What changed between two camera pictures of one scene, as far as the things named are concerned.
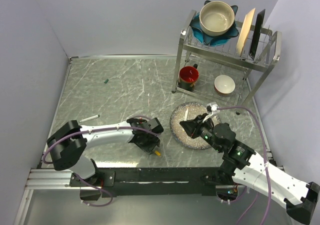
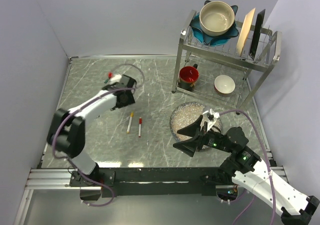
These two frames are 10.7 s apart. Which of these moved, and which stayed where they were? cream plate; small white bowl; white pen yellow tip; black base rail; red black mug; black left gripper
Moved: black left gripper; white pen yellow tip
Stayed: small white bowl; cream plate; black base rail; red black mug
